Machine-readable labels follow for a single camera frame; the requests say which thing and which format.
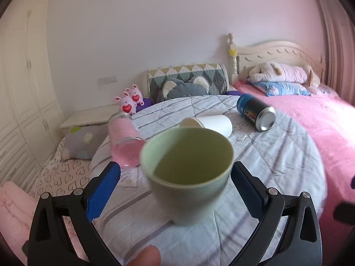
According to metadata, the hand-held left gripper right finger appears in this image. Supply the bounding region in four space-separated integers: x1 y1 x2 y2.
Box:
230 161 324 266

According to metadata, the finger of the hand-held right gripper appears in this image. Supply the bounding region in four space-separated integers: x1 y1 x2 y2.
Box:
333 202 355 228

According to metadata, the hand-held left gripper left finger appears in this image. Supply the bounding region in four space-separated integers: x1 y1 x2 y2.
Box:
28 161 122 266

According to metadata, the green cup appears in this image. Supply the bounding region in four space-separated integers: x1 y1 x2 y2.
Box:
140 127 235 226

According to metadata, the white paper cup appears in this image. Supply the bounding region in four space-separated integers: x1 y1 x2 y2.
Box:
179 114 233 138

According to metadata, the person's left hand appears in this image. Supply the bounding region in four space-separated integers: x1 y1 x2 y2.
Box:
126 245 161 266

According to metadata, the heart print bedsheet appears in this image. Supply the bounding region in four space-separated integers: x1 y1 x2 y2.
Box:
28 139 95 200

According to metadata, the grey flower pillow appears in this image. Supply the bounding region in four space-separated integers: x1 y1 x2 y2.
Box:
59 123 110 161

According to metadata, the pink glass bottle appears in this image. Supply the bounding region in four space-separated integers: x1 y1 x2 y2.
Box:
108 111 146 168

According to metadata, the white nightstand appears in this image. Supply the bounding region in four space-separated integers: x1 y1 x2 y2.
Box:
59 106 131 129

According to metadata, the blue metal can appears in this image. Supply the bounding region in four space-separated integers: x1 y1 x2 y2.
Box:
236 94 276 132

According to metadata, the pink folded blanket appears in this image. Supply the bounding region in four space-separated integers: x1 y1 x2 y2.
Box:
0 181 84 266

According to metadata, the pink bunny plush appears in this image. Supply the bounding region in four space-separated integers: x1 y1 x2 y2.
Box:
129 84 144 106
113 91 137 116

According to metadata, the pink bedspread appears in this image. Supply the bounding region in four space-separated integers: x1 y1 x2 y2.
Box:
232 80 355 255

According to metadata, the purple plush toy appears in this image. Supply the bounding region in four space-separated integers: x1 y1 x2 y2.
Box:
136 97 154 110

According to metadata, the blue floral pillow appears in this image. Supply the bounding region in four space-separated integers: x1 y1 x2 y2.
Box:
247 80 312 97

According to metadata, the grey bear cushion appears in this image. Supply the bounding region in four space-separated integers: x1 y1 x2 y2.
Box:
162 77 210 100

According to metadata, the cream and pink plush dog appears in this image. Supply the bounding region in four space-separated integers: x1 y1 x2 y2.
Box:
248 62 321 85

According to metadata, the cream wardrobe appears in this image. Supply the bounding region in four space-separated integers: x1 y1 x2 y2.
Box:
0 0 67 189

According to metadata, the patchwork diamond cushion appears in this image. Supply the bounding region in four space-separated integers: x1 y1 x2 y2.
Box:
147 63 229 104

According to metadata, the cream wooden headboard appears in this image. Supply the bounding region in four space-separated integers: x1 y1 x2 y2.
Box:
227 33 327 87

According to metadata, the pink curtain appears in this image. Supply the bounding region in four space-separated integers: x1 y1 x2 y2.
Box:
309 0 355 104

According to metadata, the white wall socket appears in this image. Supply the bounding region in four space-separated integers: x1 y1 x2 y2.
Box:
97 75 118 89

